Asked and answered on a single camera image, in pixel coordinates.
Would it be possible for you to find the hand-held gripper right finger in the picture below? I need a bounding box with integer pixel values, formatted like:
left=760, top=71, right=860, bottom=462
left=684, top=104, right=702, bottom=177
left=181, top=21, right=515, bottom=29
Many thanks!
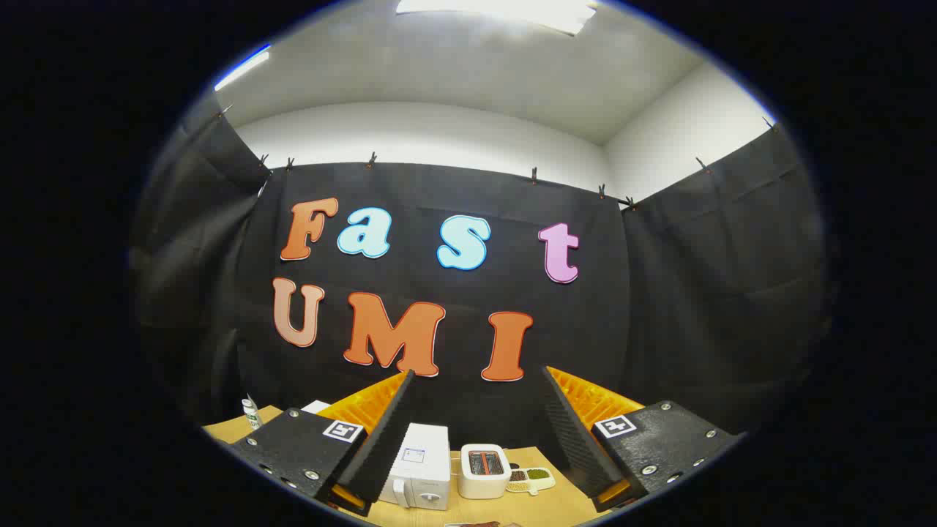
left=540, top=365, right=742, bottom=513

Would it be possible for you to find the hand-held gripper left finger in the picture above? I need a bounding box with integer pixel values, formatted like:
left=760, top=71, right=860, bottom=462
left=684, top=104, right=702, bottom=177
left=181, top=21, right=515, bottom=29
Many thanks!
left=228, top=370, right=417, bottom=517

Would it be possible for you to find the white microwave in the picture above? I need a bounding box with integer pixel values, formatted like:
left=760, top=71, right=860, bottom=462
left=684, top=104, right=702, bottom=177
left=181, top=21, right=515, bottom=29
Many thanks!
left=378, top=423, right=452, bottom=511

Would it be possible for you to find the white divided dish of beans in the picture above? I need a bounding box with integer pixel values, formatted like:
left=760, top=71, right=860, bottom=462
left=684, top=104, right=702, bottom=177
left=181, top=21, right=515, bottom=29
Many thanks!
left=507, top=467, right=556, bottom=496

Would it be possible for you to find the white toaster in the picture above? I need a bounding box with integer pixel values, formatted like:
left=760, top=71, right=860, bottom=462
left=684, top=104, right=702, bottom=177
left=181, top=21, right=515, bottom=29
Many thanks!
left=458, top=444, right=512, bottom=500

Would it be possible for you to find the narrow ceiling light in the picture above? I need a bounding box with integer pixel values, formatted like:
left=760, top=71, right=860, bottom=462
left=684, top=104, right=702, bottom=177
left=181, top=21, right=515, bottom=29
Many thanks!
left=214, top=45, right=272, bottom=91

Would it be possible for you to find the large ceiling light panel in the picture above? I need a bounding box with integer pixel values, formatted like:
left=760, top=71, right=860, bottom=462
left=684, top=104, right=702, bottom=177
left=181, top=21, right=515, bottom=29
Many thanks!
left=395, top=0, right=597, bottom=36

